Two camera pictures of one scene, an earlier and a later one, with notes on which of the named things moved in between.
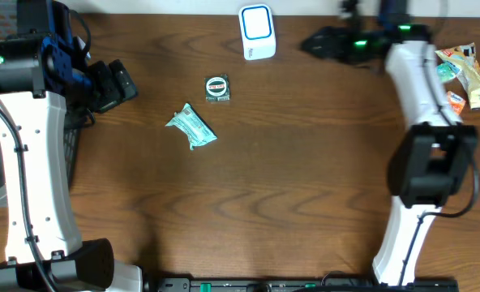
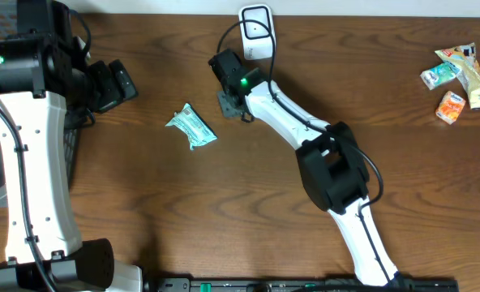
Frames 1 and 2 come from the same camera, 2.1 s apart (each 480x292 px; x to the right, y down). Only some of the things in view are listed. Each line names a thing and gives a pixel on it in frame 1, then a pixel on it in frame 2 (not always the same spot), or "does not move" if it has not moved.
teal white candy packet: x=446 y=70 does not move
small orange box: x=456 y=102 does not move
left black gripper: x=113 y=92 does not move
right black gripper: x=331 y=46 to x=225 y=109
